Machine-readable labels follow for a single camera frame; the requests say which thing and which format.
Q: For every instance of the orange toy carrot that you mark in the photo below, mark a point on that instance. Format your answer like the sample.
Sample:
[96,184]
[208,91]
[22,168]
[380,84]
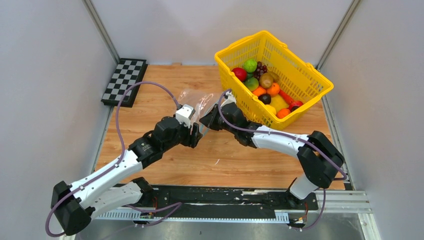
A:
[288,99]

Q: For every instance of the light green toy cabbage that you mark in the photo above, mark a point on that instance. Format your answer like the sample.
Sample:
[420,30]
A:
[250,65]

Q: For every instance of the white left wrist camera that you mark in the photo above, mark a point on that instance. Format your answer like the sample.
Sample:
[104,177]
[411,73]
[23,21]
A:
[184,115]

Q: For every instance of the clear zip top bag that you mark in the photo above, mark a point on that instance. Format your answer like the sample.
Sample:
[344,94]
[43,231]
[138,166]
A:
[202,103]

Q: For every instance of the orange toy fruit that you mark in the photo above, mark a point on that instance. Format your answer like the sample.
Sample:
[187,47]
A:
[282,113]

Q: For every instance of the green toy mango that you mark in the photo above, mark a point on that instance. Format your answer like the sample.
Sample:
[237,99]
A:
[251,84]

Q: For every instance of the brown toy potato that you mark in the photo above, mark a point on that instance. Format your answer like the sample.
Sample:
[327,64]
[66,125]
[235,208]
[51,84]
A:
[266,80]

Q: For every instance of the red toy apple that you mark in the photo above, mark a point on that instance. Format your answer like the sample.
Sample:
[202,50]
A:
[240,73]

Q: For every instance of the yellow toy lemon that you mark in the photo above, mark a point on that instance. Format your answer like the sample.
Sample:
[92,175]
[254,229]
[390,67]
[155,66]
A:
[276,104]

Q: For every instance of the orange toy tangerine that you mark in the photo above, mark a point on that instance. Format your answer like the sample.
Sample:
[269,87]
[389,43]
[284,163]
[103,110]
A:
[273,90]

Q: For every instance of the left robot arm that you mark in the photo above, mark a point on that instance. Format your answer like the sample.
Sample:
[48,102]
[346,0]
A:
[72,206]

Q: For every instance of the red toy pepper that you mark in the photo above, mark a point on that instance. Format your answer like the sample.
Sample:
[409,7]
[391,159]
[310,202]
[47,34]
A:
[295,105]

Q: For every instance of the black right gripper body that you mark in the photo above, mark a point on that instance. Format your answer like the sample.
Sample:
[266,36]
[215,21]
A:
[227,127]

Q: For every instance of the yellow plastic basket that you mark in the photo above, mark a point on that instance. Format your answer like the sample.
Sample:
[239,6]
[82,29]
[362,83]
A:
[298,79]

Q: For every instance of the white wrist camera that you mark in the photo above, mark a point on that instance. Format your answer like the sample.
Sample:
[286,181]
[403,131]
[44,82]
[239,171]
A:
[184,115]
[228,99]

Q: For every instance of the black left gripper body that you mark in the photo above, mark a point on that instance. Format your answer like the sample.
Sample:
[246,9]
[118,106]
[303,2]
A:
[183,136]

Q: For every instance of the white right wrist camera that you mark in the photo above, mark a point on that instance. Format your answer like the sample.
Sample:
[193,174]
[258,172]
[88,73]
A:
[228,99]

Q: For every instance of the black white checkerboard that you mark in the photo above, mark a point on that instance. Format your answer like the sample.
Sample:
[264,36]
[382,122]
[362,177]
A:
[128,72]

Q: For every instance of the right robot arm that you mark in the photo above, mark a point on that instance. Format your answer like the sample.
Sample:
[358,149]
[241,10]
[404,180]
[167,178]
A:
[319,158]

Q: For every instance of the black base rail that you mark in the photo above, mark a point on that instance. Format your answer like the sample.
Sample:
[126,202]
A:
[201,202]

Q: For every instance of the dark red toy grapes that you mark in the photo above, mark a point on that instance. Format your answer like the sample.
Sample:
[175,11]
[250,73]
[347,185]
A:
[261,69]

